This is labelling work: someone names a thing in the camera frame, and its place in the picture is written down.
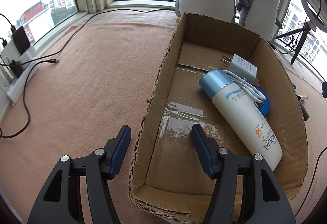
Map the white ring light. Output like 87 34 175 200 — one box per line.
300 0 326 33

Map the black usb cable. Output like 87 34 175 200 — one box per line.
0 8 180 139

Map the white usb charger plug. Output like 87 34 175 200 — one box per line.
221 54 257 84

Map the white sunscreen bottle blue cap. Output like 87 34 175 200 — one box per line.
199 69 283 170

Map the white power strip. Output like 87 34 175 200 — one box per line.
1 41 36 105

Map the black power adapter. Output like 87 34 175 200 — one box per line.
10 60 24 79

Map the white marker pen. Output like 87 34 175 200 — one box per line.
297 95 309 101

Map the white coiled charging cable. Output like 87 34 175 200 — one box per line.
222 70 267 107

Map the blue round flat object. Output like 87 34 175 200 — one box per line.
255 86 270 117

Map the small grey penguin plush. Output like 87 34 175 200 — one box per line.
236 0 283 41

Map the black mini tripod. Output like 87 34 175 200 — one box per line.
275 21 316 65

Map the pink blanket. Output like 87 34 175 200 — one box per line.
1 11 326 223

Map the brown cardboard box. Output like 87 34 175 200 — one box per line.
129 14 308 223

